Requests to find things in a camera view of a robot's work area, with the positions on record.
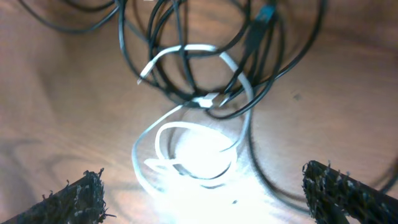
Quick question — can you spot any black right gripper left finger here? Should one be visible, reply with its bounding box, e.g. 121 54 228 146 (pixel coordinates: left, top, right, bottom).
2 169 115 224

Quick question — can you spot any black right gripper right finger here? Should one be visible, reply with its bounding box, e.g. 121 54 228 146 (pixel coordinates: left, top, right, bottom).
302 161 397 224

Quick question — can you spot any thick black USB cable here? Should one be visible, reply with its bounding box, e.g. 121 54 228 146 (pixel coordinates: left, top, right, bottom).
118 0 327 120

